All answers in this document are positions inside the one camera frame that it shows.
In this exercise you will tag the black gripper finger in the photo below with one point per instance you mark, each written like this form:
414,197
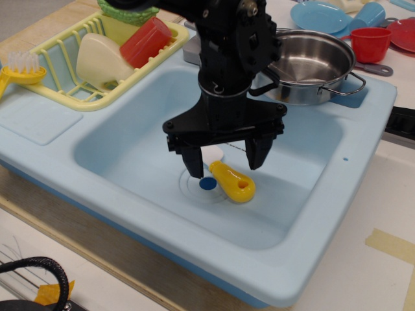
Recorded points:
192,158
257,149

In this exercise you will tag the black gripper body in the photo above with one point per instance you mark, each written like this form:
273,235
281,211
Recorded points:
223,119

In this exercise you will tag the yellow handled toy knife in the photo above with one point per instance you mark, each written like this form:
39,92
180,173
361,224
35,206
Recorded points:
237,186

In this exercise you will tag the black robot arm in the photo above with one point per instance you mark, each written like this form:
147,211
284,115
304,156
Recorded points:
237,41

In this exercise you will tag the stainless steel pot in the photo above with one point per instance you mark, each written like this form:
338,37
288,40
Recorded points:
313,68

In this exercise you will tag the grey toy faucet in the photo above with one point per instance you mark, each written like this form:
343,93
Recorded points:
191,50

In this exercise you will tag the light blue toy sink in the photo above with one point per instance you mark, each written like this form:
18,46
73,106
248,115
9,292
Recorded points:
114,163

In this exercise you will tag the red plastic cup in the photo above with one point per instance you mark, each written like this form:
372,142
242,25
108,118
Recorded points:
146,42

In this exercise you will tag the green toy vegetable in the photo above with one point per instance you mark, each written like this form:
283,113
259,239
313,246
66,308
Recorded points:
130,17

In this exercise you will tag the cream plastic dish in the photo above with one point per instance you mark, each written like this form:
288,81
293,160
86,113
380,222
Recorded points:
100,63

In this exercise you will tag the blue plastic plate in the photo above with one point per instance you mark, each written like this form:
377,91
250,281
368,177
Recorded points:
321,17

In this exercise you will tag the yellow dish rack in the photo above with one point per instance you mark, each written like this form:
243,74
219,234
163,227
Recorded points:
59,56

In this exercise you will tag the cream toy item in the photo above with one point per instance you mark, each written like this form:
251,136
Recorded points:
349,6

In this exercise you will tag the beige masking tape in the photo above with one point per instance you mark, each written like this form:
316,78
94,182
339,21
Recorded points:
391,245

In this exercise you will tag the blue plastic cup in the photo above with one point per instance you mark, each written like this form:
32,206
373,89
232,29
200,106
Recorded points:
372,14

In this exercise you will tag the red plastic plate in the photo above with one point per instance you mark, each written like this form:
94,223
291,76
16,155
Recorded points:
403,33

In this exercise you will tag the yellow dish brush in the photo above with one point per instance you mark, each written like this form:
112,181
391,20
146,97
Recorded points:
22,68

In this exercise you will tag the orange tape piece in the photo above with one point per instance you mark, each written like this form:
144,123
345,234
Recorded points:
48,294

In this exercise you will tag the black bracket at right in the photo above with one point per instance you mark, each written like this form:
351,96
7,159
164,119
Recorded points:
401,122

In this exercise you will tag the grey toy utensil handle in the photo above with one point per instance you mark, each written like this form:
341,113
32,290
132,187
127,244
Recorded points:
375,68

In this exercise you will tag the red cup with handle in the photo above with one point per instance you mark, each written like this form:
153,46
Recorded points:
369,44

